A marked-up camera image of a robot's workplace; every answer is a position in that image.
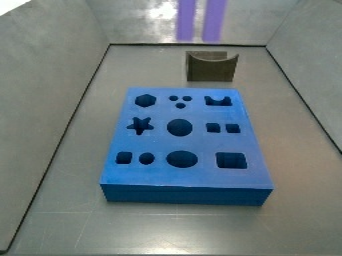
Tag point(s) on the purple double-square block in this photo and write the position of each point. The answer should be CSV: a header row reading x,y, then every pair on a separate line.
x,y
207,20

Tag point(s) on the blue shape-sorting board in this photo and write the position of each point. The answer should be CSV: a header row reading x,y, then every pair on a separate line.
x,y
184,149

